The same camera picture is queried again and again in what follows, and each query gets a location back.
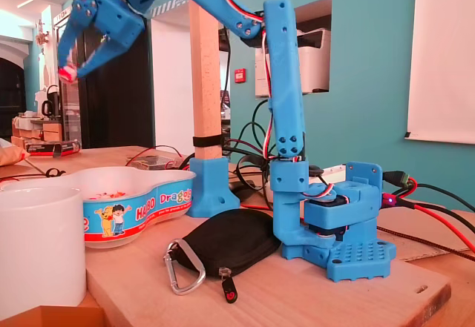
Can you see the fruit chew candy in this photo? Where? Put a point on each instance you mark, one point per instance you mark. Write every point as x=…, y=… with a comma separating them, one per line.
x=67, y=74

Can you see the blue 3D-printed robot arm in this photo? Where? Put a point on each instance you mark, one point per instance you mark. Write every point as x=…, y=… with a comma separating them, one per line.
x=285, y=63

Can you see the black cabinet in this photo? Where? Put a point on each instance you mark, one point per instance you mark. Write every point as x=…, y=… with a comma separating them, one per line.
x=118, y=101

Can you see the ceiling strip lamp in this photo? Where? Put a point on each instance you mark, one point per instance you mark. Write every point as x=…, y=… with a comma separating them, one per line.
x=25, y=2

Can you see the black kettle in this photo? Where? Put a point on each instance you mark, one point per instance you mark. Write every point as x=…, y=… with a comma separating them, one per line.
x=48, y=106

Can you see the black red flat box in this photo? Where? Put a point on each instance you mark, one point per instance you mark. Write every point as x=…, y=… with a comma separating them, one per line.
x=52, y=148

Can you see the metal mesh power supply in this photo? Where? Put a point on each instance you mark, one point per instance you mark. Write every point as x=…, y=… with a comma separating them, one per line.
x=156, y=162

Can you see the red fire alarm box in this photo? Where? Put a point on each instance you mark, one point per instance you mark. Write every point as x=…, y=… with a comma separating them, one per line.
x=240, y=75

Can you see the orange paper bag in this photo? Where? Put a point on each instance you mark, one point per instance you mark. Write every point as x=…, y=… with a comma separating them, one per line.
x=11, y=154

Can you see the clear flower-shaped bowl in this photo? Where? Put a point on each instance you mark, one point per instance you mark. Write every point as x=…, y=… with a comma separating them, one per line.
x=148, y=208

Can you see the white office printer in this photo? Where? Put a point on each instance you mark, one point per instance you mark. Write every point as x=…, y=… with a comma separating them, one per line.
x=315, y=63

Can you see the white ceramic mug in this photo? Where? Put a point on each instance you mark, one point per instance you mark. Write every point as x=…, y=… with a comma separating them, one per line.
x=37, y=249

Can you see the black zip pouch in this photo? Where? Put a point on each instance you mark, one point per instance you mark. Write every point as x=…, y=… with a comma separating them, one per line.
x=230, y=238

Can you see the silver carabiner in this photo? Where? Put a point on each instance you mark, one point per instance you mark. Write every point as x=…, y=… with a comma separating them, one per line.
x=203, y=272

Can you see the black red zipper tag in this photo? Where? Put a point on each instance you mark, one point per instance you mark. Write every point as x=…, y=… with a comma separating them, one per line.
x=231, y=293

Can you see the large light wooden board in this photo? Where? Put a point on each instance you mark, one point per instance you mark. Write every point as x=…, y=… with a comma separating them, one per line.
x=278, y=297

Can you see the small red circuit board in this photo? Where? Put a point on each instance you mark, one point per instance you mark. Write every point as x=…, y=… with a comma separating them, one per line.
x=389, y=199

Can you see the light wooden post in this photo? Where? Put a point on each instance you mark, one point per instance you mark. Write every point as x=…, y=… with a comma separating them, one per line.
x=206, y=82

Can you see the white wall board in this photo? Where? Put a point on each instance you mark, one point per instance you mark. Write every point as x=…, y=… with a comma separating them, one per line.
x=445, y=63

